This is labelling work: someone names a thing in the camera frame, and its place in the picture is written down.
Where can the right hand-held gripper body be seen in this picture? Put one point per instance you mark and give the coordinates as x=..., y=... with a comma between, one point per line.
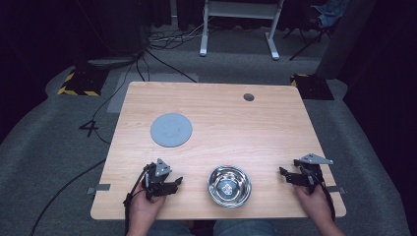
x=313, y=170

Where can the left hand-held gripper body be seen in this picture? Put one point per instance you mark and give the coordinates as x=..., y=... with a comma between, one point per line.
x=158, y=175

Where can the stainless steel bowl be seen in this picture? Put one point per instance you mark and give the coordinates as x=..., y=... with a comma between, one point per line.
x=229, y=186

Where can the person's left hand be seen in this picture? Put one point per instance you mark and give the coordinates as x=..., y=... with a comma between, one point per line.
x=144, y=205

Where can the person's right hand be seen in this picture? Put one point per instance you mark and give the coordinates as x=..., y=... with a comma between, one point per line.
x=314, y=201

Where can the grey tape strip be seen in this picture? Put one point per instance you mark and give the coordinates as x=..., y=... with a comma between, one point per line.
x=337, y=189
x=99, y=188

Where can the round grey mat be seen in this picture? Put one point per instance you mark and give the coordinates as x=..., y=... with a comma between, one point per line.
x=171, y=129

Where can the black folding chair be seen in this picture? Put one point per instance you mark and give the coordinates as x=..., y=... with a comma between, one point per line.
x=311, y=32

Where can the blue denim cloth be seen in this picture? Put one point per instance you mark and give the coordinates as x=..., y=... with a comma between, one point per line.
x=331, y=11

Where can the black yellow-striped base plate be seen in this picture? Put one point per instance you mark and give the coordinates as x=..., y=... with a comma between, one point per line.
x=83, y=83
x=311, y=87

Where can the white metal desk frame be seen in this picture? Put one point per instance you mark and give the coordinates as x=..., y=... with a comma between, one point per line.
x=241, y=11

